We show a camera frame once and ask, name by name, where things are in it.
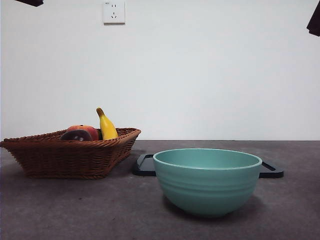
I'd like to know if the dark rectangular tray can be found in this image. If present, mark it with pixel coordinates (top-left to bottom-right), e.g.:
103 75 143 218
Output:
131 153 285 179

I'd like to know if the brown wicker basket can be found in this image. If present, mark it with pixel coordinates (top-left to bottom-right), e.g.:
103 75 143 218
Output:
0 127 141 180

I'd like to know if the dark red plum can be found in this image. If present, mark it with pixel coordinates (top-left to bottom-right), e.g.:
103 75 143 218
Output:
59 130 93 142

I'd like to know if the red yellow apple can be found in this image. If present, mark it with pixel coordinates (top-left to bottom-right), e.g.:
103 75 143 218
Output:
66 124 100 141

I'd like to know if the white wall socket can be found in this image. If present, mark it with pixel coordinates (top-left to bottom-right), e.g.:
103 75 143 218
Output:
103 1 126 25

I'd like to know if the teal ribbed bowl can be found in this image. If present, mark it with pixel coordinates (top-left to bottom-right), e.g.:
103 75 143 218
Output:
152 148 263 218

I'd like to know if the yellow banana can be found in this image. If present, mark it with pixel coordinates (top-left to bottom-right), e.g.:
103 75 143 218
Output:
96 107 119 141

